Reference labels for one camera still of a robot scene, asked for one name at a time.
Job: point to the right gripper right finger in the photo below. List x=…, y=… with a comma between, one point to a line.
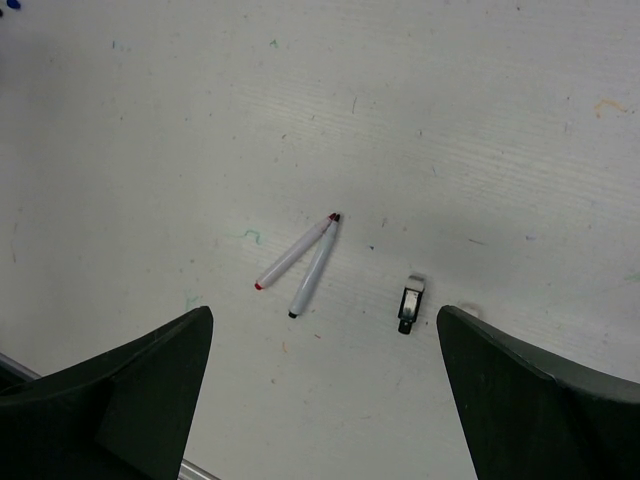
x=527, y=413

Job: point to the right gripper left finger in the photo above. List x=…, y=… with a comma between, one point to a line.
x=124, y=414

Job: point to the black pen cap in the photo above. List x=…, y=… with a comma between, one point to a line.
x=411, y=301

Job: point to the red marker pen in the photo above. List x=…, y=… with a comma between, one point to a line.
x=293, y=253

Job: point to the black marker pen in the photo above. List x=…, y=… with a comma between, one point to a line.
x=314, y=272

